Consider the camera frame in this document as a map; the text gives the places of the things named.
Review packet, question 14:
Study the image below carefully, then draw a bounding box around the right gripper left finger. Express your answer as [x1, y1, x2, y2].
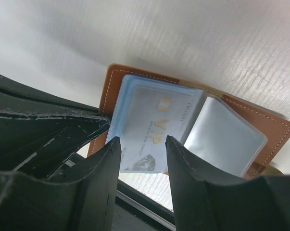
[0, 137, 121, 231]

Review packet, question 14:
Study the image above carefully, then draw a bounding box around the silver VIP card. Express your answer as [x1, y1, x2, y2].
[120, 87, 203, 173]

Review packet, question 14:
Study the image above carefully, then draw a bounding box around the brown leather card holder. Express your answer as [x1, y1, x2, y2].
[88, 64, 290, 178]

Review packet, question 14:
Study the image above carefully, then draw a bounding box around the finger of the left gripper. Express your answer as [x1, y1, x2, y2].
[0, 75, 110, 178]

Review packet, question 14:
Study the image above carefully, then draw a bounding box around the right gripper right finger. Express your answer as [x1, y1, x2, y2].
[165, 136, 290, 231]

